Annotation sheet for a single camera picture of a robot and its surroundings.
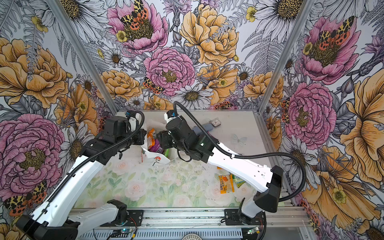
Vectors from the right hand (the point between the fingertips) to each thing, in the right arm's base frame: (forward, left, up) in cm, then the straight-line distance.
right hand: (163, 139), depth 66 cm
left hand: (+5, +10, -5) cm, 12 cm away
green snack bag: (+4, +2, -18) cm, 19 cm away
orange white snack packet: (+10, +10, -12) cm, 18 cm away
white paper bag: (-1, +6, -15) cm, 17 cm away
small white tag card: (+35, -29, -30) cm, 54 cm away
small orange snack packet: (-9, -31, -30) cm, 44 cm away
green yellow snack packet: (-8, -37, -31) cm, 49 cm away
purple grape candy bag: (+7, +7, -17) cm, 20 cm away
